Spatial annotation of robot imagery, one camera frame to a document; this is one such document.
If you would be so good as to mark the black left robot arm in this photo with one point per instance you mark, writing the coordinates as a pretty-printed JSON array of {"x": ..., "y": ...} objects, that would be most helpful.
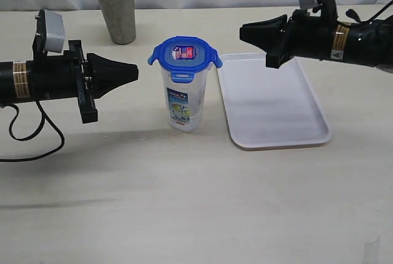
[{"x": 14, "y": 82}]

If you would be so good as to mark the white rectangular plastic tray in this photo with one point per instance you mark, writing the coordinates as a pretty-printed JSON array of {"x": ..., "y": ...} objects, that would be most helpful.
[{"x": 268, "y": 108}]

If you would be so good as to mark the clear plastic tall container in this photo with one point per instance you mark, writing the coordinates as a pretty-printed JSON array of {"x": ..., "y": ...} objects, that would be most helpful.
[{"x": 185, "y": 101}]

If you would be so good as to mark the stainless steel cup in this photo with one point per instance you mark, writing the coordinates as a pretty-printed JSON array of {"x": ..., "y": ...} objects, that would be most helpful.
[{"x": 119, "y": 17}]

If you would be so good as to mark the blue plastic lid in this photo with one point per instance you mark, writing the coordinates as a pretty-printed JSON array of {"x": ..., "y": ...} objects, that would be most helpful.
[{"x": 184, "y": 57}]

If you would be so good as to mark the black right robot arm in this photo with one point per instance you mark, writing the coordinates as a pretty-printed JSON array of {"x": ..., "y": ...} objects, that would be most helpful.
[{"x": 366, "y": 45}]

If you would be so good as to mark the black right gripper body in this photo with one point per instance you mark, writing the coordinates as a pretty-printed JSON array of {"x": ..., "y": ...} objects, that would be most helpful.
[{"x": 301, "y": 35}]

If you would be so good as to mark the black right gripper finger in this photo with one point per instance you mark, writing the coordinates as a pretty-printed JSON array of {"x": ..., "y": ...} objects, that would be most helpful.
[{"x": 264, "y": 34}]

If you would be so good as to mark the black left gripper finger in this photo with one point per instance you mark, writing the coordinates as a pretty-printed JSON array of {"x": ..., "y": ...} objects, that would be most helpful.
[{"x": 107, "y": 75}]

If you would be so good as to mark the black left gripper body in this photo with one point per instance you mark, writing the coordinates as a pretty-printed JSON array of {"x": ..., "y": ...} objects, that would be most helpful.
[{"x": 61, "y": 77}]

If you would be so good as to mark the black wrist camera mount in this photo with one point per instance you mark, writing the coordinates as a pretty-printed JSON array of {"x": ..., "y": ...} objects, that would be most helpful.
[{"x": 50, "y": 34}]

